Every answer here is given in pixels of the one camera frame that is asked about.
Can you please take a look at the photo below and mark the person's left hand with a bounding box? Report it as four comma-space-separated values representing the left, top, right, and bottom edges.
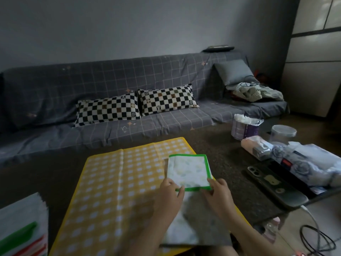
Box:
153, 178, 185, 225

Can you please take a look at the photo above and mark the person's right hand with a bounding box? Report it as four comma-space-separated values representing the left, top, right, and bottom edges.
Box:
200, 178, 235, 220

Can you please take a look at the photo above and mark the green-edged white cloth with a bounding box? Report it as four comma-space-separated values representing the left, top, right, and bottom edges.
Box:
161, 154, 233, 247

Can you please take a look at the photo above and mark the person's left forearm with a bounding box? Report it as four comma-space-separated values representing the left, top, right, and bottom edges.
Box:
125, 217, 178, 256

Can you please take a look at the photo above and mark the person's right forearm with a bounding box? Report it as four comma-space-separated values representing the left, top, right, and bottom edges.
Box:
221, 212, 295, 256

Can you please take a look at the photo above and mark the yellow checkered mat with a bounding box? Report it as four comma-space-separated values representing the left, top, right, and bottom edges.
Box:
49, 137, 252, 256

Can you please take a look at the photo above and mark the small silver box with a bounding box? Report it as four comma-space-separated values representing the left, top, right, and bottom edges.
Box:
253, 147, 272, 161

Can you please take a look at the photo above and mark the pink tissue pack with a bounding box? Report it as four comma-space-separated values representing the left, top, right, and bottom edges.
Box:
240, 135, 274, 159

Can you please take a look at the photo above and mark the phone in dark case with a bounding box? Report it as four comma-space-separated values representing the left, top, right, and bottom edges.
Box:
246, 166, 309, 209

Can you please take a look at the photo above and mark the translucent plastic bottle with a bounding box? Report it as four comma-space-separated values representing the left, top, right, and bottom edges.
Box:
262, 217, 281, 244

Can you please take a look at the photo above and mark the purple can with white bag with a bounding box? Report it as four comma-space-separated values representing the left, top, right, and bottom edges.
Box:
231, 114, 264, 142

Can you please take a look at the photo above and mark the black tablet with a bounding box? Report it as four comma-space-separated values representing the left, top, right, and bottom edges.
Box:
266, 160, 332, 200

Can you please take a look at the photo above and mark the black and white checkered pillow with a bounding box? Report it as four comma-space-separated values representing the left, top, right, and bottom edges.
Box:
72, 92, 142, 128
137, 84, 200, 117

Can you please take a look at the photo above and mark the translucent jar with lid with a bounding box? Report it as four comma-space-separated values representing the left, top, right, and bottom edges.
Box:
270, 125, 297, 144

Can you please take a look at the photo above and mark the blue and white patterned pack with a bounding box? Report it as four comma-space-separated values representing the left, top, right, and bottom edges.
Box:
271, 141, 341, 187

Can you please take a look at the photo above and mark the pile of light clothes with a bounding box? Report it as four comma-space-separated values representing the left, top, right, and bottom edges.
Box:
226, 81, 284, 102

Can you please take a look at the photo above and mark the plain grey cushion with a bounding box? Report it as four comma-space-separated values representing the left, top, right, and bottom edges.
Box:
214, 60, 259, 86

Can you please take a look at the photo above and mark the grey grid-patterned sofa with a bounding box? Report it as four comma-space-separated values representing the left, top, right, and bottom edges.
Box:
0, 50, 290, 164

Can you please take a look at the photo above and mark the flat black device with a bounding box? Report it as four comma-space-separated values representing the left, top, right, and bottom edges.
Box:
203, 45, 235, 53

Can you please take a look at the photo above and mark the stack of striped cloths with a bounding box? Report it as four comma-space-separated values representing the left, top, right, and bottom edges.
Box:
0, 192, 49, 256

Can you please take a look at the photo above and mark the beige panelled wardrobe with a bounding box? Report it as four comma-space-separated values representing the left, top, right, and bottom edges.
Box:
280, 0, 341, 118

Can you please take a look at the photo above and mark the white charging cable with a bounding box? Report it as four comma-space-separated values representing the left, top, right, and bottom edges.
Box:
301, 205, 327, 246

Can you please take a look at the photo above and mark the black cable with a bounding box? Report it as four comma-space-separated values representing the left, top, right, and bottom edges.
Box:
299, 225, 337, 256

